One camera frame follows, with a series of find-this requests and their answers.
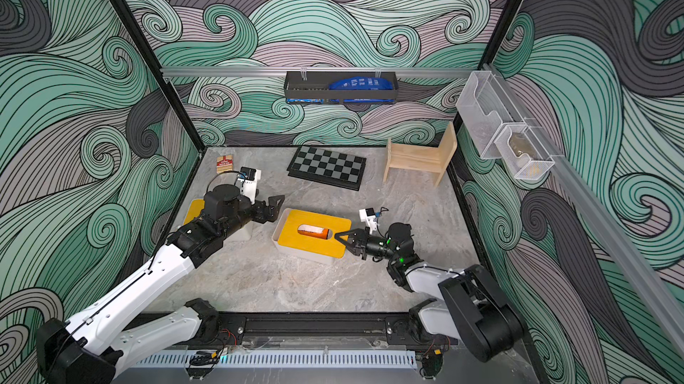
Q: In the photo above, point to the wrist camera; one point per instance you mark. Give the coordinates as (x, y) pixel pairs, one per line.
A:
(248, 182)
(370, 218)

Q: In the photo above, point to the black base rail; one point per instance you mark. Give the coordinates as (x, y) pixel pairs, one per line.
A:
(327, 324)

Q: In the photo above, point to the small red card box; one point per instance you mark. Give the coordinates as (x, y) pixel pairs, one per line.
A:
(224, 164)

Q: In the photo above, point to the aluminium wall rail right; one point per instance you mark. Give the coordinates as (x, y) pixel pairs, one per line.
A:
(660, 302)

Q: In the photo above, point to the clear plastic wall bin small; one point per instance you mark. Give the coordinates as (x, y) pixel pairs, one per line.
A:
(524, 157)

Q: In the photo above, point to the orange tissue pack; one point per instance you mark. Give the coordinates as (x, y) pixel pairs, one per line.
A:
(315, 232)

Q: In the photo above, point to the blue object in basket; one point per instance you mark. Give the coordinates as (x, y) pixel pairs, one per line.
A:
(362, 83)

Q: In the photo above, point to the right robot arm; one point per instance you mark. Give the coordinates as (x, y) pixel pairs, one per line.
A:
(465, 304)

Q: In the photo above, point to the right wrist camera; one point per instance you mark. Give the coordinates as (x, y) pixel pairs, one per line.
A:
(370, 218)

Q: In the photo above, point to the black chessboard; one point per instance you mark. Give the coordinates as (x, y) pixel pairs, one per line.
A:
(331, 168)

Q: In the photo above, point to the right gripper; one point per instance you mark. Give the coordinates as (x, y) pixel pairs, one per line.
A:
(358, 242)

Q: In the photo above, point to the aluminium wall rail back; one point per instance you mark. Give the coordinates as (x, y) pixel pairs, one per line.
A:
(273, 71)

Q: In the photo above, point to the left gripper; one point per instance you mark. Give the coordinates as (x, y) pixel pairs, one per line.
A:
(271, 209)

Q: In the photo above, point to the clear plastic wall bin large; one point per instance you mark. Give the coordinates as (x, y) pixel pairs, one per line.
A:
(486, 108)

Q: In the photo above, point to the white slotted cable duct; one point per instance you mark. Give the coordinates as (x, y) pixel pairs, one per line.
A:
(290, 359)

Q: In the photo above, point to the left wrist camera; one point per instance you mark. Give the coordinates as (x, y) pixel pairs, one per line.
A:
(248, 182)

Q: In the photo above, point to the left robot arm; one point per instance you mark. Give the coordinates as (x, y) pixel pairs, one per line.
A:
(97, 344)

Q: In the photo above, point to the black wall shelf basket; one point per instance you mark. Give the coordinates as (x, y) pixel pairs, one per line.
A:
(314, 89)

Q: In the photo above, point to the small wooden chair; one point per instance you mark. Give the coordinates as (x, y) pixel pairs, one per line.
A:
(434, 160)

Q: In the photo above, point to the aluminium wall rail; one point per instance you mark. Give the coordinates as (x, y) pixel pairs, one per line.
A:
(273, 71)
(660, 302)

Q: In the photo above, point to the yellow bamboo lid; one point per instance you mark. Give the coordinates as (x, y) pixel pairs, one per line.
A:
(196, 207)
(312, 234)

